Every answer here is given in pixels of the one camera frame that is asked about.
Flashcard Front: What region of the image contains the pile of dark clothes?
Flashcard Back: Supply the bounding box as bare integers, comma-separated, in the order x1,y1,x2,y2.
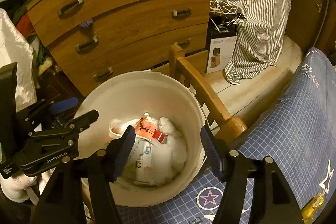
10,0,53,77

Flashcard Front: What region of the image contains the white satin cloth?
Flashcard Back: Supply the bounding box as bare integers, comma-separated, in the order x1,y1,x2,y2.
0,9,37,109

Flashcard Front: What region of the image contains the yellow snack wrapper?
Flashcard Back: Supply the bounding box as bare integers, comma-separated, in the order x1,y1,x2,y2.
302,193,327,222

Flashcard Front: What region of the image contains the white tissue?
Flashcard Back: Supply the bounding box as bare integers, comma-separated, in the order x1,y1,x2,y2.
157,116,188,169

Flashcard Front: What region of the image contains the wooden drawer dresser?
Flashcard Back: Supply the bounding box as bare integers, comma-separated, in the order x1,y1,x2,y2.
26,0,213,97

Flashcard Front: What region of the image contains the blue checked bedsheet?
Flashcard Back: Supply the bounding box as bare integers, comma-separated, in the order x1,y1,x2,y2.
115,47,336,224

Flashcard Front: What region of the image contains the white plastic bucket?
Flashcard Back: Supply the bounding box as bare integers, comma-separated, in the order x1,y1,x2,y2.
72,71,206,207

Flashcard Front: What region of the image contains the striped grey white cloth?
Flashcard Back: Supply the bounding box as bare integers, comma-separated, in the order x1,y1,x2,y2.
224,0,296,85

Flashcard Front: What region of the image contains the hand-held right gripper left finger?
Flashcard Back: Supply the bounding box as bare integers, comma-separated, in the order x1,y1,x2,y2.
30,126,136,224

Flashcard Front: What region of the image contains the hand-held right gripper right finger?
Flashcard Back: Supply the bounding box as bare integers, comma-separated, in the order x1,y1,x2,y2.
200,126,305,224

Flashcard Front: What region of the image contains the knife block carton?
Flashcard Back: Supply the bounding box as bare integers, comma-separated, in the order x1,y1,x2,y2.
205,30,238,74

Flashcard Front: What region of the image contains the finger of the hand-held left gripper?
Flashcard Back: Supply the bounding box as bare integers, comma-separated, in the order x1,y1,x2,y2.
31,110,100,144
16,97,79,132

